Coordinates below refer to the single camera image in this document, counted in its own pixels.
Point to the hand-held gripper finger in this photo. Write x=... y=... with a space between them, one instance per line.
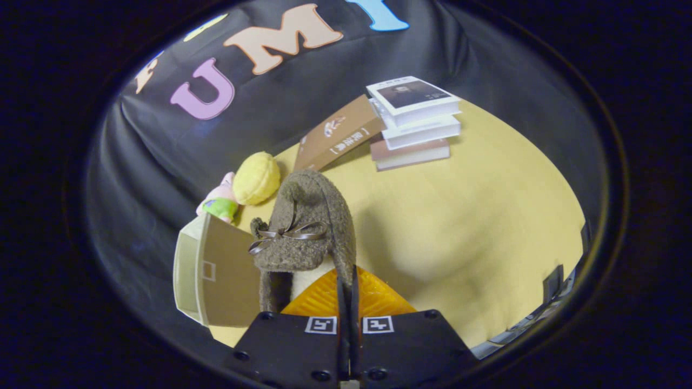
x=354 y=335
x=342 y=335

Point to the beige storage box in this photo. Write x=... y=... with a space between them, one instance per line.
x=227 y=281

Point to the brown fuzzy shoe with bow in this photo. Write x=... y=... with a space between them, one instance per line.
x=308 y=205

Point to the pink plush toy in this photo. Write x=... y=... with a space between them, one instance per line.
x=221 y=208

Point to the yellow plush toy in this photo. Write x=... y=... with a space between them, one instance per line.
x=257 y=178

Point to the dark upright object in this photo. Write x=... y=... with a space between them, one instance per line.
x=553 y=282

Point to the plain white book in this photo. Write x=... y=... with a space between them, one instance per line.
x=421 y=135

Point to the white book with dark photo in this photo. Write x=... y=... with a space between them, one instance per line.
x=411 y=94

